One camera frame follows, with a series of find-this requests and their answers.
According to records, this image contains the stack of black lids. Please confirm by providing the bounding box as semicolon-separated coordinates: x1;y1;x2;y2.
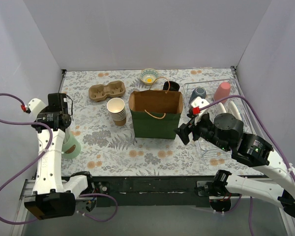
163;81;180;91

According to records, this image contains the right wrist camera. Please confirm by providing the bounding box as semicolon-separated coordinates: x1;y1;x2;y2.
188;96;210;125

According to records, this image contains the white wire dish rack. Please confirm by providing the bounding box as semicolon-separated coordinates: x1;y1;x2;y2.
183;78;263;154

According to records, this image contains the pink plastic cup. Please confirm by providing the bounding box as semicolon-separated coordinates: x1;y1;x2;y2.
213;82;231;101

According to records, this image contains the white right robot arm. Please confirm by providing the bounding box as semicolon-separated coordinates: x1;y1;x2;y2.
174;113;295;218

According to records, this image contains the dark teal mug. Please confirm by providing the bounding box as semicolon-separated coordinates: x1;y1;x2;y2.
189;87;207;104

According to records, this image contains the white plate front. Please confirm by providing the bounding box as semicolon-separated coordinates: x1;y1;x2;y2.
217;102;227;114

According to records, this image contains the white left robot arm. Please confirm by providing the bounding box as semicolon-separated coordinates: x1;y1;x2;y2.
25;93;95;220

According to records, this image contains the green brown paper bag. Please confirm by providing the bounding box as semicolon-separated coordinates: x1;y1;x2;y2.
128;89;183;140

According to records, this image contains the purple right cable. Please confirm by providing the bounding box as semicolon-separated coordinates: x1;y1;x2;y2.
199;94;295;236

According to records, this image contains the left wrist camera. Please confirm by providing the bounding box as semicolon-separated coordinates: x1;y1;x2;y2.
21;98;47;119

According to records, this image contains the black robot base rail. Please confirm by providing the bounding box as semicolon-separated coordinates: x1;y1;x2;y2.
91;176;213;207

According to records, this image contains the green straw holder cup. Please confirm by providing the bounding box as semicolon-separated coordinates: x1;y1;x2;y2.
61;131;81;160

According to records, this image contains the white plate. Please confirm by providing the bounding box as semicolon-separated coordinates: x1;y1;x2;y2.
227;101;242;121
217;102;227;114

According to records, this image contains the white plate rear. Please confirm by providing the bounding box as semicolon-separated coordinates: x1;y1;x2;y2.
227;101;242;121

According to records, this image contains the stack of paper cups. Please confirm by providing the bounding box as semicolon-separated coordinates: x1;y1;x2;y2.
106;97;126;126

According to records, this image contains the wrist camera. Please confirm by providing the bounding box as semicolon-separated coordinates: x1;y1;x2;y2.
21;98;47;119
188;96;210;125

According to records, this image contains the cardboard cup carrier tray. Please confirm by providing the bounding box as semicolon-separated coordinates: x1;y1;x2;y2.
88;81;126;102

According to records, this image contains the yellow patterned bowl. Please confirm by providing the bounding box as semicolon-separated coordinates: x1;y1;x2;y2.
139;68;159;85

